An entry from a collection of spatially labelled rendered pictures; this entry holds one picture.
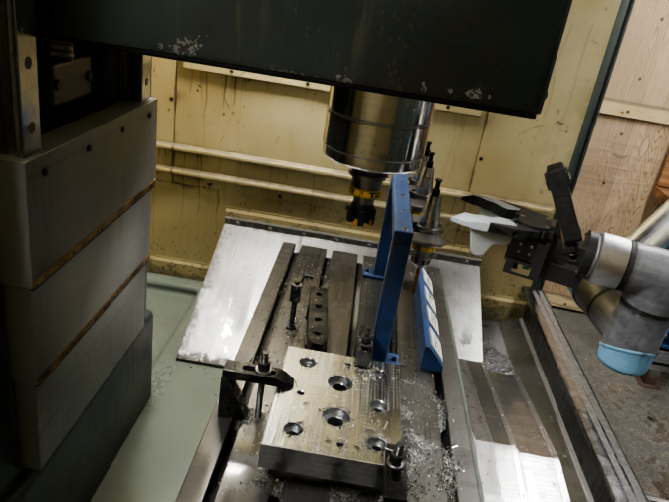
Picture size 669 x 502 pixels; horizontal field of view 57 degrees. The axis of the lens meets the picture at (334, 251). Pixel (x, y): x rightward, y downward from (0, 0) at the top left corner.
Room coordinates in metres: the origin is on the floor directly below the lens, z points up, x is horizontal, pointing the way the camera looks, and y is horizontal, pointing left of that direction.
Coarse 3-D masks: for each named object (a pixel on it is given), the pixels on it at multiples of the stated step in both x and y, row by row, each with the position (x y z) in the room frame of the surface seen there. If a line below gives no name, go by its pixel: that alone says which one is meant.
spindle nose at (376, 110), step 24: (336, 96) 0.89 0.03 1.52; (360, 96) 0.86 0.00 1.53; (384, 96) 0.86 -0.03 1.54; (336, 120) 0.88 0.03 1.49; (360, 120) 0.86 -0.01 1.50; (384, 120) 0.86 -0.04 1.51; (408, 120) 0.87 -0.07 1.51; (336, 144) 0.88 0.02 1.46; (360, 144) 0.86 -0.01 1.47; (384, 144) 0.86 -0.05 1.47; (408, 144) 0.87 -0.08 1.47; (360, 168) 0.86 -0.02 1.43; (384, 168) 0.86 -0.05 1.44; (408, 168) 0.88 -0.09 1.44
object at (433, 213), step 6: (432, 198) 1.23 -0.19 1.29; (438, 198) 1.23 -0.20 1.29; (426, 204) 1.23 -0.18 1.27; (432, 204) 1.22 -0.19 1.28; (438, 204) 1.23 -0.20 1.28; (426, 210) 1.23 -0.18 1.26; (432, 210) 1.22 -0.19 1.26; (438, 210) 1.23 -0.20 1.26; (426, 216) 1.22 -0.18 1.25; (432, 216) 1.22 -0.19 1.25; (438, 216) 1.23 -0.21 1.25; (420, 222) 1.23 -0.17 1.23; (426, 222) 1.22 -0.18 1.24; (432, 222) 1.22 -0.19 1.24; (438, 222) 1.23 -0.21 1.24; (432, 228) 1.22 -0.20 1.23
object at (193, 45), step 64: (64, 0) 0.82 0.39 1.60; (128, 0) 0.82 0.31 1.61; (192, 0) 0.82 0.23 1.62; (256, 0) 0.81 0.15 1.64; (320, 0) 0.81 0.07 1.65; (384, 0) 0.81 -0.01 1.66; (448, 0) 0.81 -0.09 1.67; (512, 0) 0.81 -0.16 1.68; (256, 64) 0.82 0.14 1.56; (320, 64) 0.81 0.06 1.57; (384, 64) 0.81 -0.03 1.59; (448, 64) 0.81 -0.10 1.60; (512, 64) 0.81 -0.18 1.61
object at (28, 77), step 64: (0, 0) 0.73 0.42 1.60; (0, 64) 0.73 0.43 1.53; (64, 64) 0.92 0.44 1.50; (128, 64) 1.12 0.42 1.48; (0, 128) 0.72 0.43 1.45; (0, 320) 0.70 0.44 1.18; (0, 384) 0.69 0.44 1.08; (128, 384) 1.12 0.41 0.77; (0, 448) 0.68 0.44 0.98; (64, 448) 0.82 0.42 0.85
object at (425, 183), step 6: (426, 168) 1.45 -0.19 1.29; (432, 168) 1.45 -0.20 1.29; (426, 174) 1.44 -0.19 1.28; (432, 174) 1.45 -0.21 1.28; (420, 180) 1.45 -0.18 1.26; (426, 180) 1.44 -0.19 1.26; (432, 180) 1.45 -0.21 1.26; (420, 186) 1.44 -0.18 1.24; (426, 186) 1.44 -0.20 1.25; (432, 186) 1.45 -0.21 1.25; (420, 192) 1.44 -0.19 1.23; (426, 192) 1.44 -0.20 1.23
